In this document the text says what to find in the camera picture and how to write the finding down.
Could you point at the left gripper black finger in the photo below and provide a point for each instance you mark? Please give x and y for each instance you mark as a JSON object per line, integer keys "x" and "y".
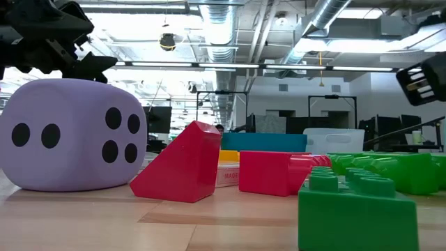
{"x": 66, "y": 21}
{"x": 90, "y": 68}

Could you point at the red sloped toy brick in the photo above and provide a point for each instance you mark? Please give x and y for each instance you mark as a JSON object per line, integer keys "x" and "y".
{"x": 181, "y": 167}

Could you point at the grey rectangular air duct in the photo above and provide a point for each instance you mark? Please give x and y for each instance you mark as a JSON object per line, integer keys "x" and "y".
{"x": 366, "y": 28}

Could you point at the yellow rounded toy brick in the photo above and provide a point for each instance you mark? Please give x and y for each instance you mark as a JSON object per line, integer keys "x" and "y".
{"x": 229, "y": 156}

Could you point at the straight silver ventilation duct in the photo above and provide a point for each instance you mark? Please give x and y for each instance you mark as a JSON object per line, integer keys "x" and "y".
{"x": 219, "y": 21}

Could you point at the blue plastic bin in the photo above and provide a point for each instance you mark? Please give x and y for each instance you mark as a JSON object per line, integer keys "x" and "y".
{"x": 265, "y": 142}

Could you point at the purple foam die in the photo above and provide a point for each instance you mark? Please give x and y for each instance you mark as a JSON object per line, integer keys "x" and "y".
{"x": 69, "y": 139}

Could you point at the long ceiling light rail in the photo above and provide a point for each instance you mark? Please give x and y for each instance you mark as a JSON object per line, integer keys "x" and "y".
{"x": 226, "y": 65}

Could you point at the clear plastic bin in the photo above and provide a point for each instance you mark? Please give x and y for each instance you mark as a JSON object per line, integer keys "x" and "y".
{"x": 334, "y": 141}

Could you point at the grey partition panel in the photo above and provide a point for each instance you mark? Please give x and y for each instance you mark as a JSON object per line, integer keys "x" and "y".
{"x": 270, "y": 123}

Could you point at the long green toy brick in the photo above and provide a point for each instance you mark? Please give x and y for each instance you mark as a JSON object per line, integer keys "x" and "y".
{"x": 411, "y": 174}

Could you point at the white cup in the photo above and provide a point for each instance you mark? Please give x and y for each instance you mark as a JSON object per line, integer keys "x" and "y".
{"x": 417, "y": 137}

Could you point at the black frame stand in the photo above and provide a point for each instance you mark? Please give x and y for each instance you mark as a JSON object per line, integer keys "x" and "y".
{"x": 331, "y": 96}
{"x": 223, "y": 92}

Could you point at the small green toy brick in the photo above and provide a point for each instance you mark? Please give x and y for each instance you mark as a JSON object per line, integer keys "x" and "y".
{"x": 440, "y": 171}

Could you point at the slanted silver ventilation duct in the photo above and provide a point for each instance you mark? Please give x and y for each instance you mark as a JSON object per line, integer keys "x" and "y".
{"x": 327, "y": 14}

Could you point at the large red toy brick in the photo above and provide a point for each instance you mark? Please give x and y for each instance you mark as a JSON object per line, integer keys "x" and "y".
{"x": 265, "y": 172}

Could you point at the red print card deck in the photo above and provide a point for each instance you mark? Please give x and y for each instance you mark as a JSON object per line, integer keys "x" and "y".
{"x": 228, "y": 176}

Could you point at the person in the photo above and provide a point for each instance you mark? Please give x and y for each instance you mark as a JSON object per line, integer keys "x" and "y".
{"x": 220, "y": 129}

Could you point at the green studded toy brick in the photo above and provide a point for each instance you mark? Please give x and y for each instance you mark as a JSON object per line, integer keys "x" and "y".
{"x": 355, "y": 223}

